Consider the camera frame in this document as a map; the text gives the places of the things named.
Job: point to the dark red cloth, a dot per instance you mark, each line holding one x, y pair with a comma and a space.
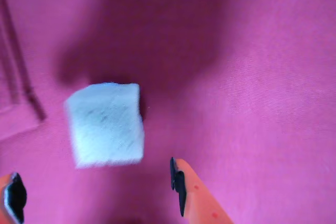
249, 64

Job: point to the beige sponge cube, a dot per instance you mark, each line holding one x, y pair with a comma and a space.
105, 127

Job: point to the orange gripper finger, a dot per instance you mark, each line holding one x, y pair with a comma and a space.
199, 200
13, 197

